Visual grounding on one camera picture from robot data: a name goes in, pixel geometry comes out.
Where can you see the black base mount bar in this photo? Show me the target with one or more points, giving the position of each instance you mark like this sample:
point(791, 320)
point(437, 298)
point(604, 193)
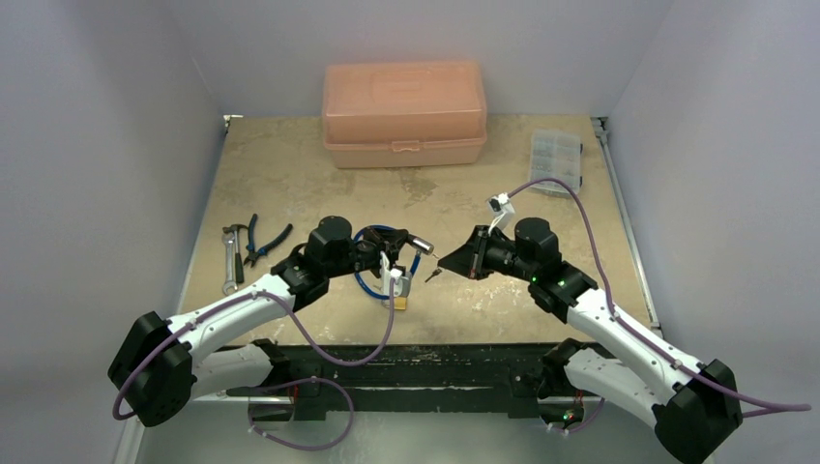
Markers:
point(502, 378)

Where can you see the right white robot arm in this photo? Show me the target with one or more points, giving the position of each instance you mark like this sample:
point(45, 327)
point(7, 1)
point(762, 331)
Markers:
point(687, 403)

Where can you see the clear plastic organizer box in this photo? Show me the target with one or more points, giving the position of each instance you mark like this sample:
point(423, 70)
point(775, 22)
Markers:
point(556, 154)

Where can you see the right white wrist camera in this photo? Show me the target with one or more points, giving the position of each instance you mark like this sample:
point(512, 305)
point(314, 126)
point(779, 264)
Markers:
point(502, 209)

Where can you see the blue cable lock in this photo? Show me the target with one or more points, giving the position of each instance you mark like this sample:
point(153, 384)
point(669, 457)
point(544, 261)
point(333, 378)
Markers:
point(421, 247)

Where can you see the small silver keys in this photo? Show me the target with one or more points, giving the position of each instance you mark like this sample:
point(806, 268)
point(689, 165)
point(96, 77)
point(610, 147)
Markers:
point(436, 271)

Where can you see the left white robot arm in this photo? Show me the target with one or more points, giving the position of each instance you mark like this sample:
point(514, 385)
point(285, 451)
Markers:
point(163, 363)

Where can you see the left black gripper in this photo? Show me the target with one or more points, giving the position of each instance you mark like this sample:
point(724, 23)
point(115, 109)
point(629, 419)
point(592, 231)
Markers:
point(389, 242)

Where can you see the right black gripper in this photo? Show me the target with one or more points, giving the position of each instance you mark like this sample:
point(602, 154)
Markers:
point(480, 250)

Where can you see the pink plastic toolbox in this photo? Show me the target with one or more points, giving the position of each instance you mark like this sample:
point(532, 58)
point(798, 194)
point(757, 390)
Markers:
point(387, 115)

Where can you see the silver wrench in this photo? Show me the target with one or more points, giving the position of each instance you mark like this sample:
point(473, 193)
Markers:
point(230, 284)

